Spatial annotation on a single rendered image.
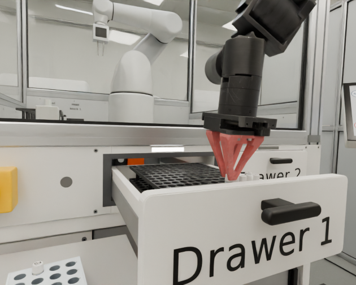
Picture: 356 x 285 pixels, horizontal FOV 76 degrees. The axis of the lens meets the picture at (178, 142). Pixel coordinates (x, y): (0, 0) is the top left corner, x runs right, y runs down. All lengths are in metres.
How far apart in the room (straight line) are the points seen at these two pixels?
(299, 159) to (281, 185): 0.50
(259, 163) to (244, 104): 0.36
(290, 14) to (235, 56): 0.09
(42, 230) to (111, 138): 0.22
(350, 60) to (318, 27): 1.40
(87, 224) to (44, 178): 0.13
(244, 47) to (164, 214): 0.24
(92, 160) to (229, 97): 0.30
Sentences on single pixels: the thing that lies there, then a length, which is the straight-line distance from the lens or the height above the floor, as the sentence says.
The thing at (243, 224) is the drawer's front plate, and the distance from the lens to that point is 0.27.
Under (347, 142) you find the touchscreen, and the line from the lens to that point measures 1.02.
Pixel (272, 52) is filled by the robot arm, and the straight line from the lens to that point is 0.39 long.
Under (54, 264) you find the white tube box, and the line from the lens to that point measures 0.39.
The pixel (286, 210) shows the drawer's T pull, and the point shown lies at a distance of 0.25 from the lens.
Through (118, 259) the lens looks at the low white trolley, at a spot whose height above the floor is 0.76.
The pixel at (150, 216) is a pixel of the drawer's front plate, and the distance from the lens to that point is 0.21.
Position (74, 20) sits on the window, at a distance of 0.55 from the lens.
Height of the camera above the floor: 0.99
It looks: 3 degrees down
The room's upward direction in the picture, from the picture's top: 2 degrees clockwise
